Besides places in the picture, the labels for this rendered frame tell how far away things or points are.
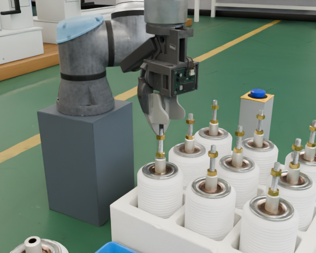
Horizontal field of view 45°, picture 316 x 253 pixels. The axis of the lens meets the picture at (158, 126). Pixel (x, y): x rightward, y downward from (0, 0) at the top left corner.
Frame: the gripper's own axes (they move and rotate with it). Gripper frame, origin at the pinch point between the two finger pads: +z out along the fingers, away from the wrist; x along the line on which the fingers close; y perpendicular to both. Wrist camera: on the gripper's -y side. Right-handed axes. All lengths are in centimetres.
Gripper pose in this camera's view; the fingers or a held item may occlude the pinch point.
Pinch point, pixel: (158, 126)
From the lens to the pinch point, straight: 76.0
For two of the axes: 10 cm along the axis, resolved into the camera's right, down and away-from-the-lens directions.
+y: 6.5, 2.9, -7.0
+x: 7.6, -2.5, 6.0
